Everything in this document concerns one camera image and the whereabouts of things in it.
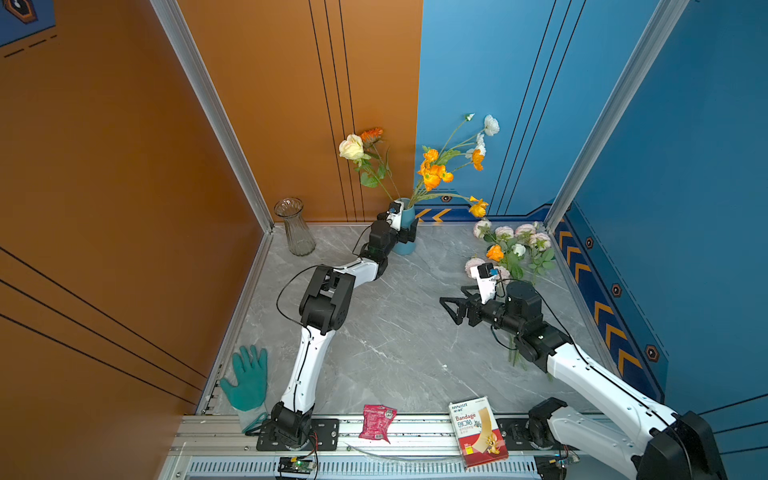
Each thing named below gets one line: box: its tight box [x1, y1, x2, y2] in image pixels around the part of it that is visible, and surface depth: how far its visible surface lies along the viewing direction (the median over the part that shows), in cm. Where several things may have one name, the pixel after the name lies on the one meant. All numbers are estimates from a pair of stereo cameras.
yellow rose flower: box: [486, 244, 504, 262], surface depth 110 cm
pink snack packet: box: [358, 404, 398, 444], surface depth 77 cm
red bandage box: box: [448, 396, 509, 468], surface depth 72 cm
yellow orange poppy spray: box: [408, 145, 462, 209], surface depth 82 cm
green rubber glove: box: [220, 345, 268, 412], surface depth 84 cm
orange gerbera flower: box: [360, 127, 401, 199], surface depth 91 cm
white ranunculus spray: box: [438, 113, 500, 160], surface depth 91 cm
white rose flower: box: [338, 134, 394, 201], surface depth 81 cm
